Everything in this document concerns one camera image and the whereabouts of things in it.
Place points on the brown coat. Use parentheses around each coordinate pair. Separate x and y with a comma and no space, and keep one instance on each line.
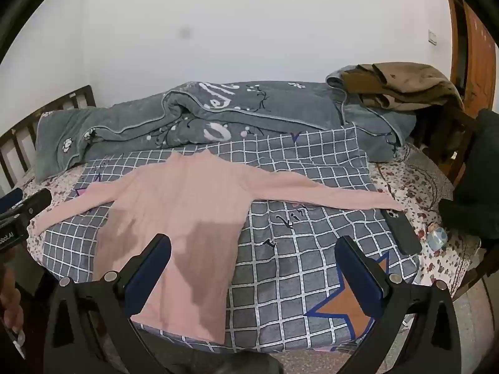
(409,85)

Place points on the dark wooden headboard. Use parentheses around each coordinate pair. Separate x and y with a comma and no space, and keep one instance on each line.
(84,99)

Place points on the grey-green printed quilt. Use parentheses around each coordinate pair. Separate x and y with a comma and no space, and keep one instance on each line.
(273,113)

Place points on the orange wooden door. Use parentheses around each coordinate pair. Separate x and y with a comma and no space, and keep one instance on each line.
(479,58)

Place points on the small light blue packet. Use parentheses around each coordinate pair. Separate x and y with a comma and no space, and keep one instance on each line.
(436,237)

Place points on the white wall switch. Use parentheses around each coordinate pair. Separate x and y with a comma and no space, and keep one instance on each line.
(432,37)

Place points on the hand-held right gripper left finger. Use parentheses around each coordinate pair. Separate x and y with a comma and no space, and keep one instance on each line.
(150,265)

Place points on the pink long-sleeved sweater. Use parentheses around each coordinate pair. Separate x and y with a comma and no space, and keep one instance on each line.
(187,202)

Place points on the grey checked star blanket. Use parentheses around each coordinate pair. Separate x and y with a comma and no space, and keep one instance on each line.
(312,163)

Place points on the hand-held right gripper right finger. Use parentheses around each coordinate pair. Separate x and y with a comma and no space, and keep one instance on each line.
(360,280)

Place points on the floral bed sheet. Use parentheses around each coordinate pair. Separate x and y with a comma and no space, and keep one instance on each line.
(421,187)

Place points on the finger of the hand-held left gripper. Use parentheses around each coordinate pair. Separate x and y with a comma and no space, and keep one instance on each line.
(37,203)
(11,199)

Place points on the black smartphone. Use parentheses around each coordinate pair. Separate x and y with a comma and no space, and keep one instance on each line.
(403,235)

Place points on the dark green garment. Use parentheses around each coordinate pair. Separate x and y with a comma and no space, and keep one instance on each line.
(479,171)

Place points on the person's left hand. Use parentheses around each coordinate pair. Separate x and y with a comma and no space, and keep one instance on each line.
(9,307)

